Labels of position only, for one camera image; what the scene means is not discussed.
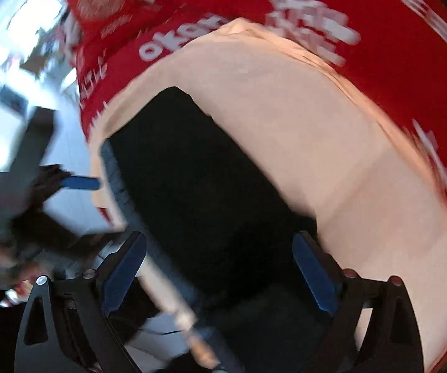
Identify red printed blanket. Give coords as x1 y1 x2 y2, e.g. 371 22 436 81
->
157 0 447 210

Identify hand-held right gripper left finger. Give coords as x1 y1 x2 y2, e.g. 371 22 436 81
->
14 231 148 373

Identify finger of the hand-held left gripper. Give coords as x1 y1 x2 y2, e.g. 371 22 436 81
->
14 210 128 260
33 165 102 203

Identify black pants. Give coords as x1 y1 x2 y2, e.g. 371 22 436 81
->
105 85 341 373

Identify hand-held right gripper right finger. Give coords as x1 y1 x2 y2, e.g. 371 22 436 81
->
291 231 436 373

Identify red pillow with white print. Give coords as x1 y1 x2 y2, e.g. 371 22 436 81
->
76 12 232 144

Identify red pillow with gold medallion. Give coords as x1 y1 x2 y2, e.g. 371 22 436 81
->
64 0 162 41

